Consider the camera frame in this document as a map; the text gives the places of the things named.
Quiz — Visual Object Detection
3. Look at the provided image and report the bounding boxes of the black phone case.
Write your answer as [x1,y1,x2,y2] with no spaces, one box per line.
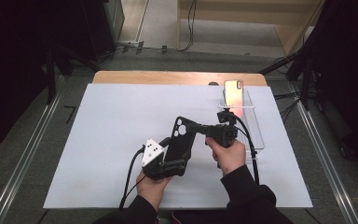
[163,116,199,177]

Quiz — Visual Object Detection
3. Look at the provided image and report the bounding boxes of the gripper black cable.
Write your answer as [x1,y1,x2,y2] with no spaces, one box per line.
[119,145,147,209]
[234,115,261,185]

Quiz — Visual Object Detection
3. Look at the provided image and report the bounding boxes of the dark cabinet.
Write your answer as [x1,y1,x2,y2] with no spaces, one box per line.
[83,0,125,61]

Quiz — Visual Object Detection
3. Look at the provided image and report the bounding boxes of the wooden table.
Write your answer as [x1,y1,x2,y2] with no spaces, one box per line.
[91,70,269,87]

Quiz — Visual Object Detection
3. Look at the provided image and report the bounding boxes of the person's right hand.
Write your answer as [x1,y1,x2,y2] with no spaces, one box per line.
[205,136,247,177]

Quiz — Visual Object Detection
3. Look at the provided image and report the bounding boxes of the person's left hand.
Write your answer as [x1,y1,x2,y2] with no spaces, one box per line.
[135,175,172,213]

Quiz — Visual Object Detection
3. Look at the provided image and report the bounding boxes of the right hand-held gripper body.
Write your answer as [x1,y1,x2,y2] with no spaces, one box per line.
[204,105,255,148]

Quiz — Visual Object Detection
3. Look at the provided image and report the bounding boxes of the clear plastic rack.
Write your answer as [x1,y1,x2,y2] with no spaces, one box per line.
[218,88,266,151]

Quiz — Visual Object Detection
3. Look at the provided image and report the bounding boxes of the hanging black cables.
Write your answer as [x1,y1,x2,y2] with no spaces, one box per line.
[180,0,199,52]

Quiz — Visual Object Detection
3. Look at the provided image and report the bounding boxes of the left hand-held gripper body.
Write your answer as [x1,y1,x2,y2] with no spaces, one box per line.
[141,138,170,181]

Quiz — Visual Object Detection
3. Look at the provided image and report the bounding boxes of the person's legs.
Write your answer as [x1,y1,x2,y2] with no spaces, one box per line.
[158,209,231,224]

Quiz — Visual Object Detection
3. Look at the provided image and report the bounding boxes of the black tripod stand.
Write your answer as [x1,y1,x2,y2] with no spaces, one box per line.
[259,46,324,111]

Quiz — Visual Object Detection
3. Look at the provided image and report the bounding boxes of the metal floor rail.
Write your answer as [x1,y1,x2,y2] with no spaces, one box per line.
[292,92,358,224]
[0,77,63,224]

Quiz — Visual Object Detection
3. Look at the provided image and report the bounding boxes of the black curtain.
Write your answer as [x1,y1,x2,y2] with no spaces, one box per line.
[0,0,90,158]
[304,0,358,167]

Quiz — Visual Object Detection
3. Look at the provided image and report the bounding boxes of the iridescent phone case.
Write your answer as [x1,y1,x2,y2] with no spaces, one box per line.
[223,79,245,119]

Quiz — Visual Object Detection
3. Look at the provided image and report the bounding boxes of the black floor cables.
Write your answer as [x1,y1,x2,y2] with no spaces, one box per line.
[273,91,303,123]

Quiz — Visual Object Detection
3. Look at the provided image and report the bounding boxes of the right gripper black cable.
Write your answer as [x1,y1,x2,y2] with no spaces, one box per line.
[234,115,261,185]

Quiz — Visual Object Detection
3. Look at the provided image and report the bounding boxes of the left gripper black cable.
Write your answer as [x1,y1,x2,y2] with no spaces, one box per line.
[119,145,147,209]

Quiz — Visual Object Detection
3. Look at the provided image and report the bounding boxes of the light wooden shelf unit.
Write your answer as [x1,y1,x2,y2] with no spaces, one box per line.
[176,0,324,56]

